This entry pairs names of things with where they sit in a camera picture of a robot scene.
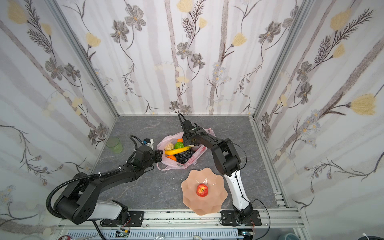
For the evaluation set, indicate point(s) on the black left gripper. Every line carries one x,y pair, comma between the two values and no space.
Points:
156,155

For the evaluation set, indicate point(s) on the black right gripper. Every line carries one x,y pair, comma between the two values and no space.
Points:
186,129

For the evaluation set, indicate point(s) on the green fake lime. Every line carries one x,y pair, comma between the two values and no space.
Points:
179,145

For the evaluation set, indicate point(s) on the pink plastic bag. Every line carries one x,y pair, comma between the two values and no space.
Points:
172,165

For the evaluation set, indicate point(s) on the red fake strawberry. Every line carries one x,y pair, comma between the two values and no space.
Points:
202,190

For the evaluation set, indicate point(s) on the peach scalloped plate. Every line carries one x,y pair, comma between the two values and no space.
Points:
210,204

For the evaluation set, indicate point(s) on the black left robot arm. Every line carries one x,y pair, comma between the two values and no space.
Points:
77,200

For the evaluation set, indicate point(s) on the yellow fake banana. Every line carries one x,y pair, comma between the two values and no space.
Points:
177,151

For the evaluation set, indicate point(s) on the dark fake grape bunch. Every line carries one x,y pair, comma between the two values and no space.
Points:
182,158

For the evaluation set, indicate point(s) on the orange fake tangerine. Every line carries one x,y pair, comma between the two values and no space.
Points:
172,157

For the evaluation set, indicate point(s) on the green translucent cup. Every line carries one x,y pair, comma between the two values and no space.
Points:
115,145

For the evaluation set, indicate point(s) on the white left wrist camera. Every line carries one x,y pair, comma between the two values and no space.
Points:
149,142

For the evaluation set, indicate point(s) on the white slotted cable duct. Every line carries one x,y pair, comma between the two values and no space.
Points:
178,234

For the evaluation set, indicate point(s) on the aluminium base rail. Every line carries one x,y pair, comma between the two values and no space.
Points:
261,218

